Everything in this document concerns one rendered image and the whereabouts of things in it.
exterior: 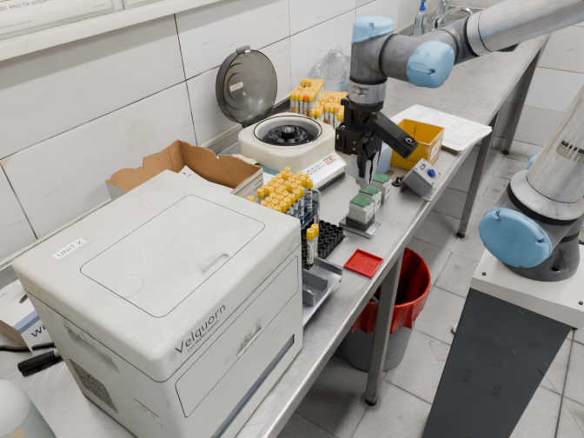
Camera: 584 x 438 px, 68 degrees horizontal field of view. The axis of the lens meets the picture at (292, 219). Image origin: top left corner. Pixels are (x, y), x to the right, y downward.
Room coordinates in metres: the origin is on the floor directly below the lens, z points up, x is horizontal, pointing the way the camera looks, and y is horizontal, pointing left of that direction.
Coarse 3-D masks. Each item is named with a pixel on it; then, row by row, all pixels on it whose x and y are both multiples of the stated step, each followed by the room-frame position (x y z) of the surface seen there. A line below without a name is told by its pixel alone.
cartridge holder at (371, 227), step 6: (372, 216) 0.84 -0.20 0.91; (342, 222) 0.85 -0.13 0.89; (348, 222) 0.83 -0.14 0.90; (354, 222) 0.83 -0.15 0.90; (360, 222) 0.82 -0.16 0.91; (366, 222) 0.81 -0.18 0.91; (372, 222) 0.84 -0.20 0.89; (378, 222) 0.84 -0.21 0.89; (348, 228) 0.83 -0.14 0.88; (354, 228) 0.82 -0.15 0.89; (360, 228) 0.82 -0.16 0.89; (366, 228) 0.81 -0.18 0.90; (372, 228) 0.82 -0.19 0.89; (378, 228) 0.83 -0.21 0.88; (360, 234) 0.81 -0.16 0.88; (366, 234) 0.80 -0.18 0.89; (372, 234) 0.80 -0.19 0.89
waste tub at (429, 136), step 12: (408, 120) 1.25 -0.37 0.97; (408, 132) 1.24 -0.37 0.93; (420, 132) 1.22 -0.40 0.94; (432, 132) 1.20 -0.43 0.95; (420, 144) 1.09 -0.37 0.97; (432, 144) 1.10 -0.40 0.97; (396, 156) 1.13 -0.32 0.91; (408, 156) 1.11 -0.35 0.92; (420, 156) 1.09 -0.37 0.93; (432, 156) 1.12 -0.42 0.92; (408, 168) 1.11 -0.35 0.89
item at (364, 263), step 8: (352, 256) 0.73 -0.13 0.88; (360, 256) 0.73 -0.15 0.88; (368, 256) 0.73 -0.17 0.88; (376, 256) 0.72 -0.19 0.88; (344, 264) 0.70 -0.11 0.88; (352, 264) 0.71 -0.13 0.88; (360, 264) 0.71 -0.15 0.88; (368, 264) 0.71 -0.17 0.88; (376, 264) 0.71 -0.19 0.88; (360, 272) 0.68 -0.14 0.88; (368, 272) 0.68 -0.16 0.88
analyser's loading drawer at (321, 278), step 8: (320, 264) 0.66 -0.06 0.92; (328, 264) 0.65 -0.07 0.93; (304, 272) 0.62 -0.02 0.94; (312, 272) 0.61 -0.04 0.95; (320, 272) 0.65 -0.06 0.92; (328, 272) 0.65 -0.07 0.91; (336, 272) 0.64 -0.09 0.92; (304, 280) 0.62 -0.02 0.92; (312, 280) 0.61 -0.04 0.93; (320, 280) 0.60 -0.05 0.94; (328, 280) 0.62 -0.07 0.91; (336, 280) 0.62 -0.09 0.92; (304, 288) 0.60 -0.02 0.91; (312, 288) 0.60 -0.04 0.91; (320, 288) 0.60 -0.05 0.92; (328, 288) 0.60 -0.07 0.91; (304, 296) 0.57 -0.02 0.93; (312, 296) 0.56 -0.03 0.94; (320, 296) 0.57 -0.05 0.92; (304, 304) 0.56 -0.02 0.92; (312, 304) 0.56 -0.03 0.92; (320, 304) 0.56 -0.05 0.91; (304, 312) 0.54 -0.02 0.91; (312, 312) 0.54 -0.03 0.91; (304, 320) 0.52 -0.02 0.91
